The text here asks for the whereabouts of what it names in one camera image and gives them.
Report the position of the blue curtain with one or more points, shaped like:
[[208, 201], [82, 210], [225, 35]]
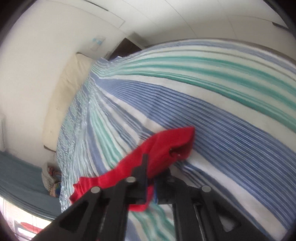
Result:
[[22, 185]]

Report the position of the striped blue green bedspread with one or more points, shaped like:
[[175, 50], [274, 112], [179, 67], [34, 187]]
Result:
[[239, 97]]

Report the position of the red sweater with white dog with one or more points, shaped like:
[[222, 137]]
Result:
[[163, 149]]

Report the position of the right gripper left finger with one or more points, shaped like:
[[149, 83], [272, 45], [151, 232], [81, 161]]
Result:
[[100, 214]]

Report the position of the white wardrobe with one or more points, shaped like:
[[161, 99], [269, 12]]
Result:
[[153, 22]]

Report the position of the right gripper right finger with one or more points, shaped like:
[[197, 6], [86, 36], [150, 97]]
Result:
[[201, 213]]

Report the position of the pile of clothes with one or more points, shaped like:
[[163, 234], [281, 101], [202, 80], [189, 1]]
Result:
[[51, 177]]

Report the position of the wall socket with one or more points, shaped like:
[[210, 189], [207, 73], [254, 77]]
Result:
[[96, 43]]

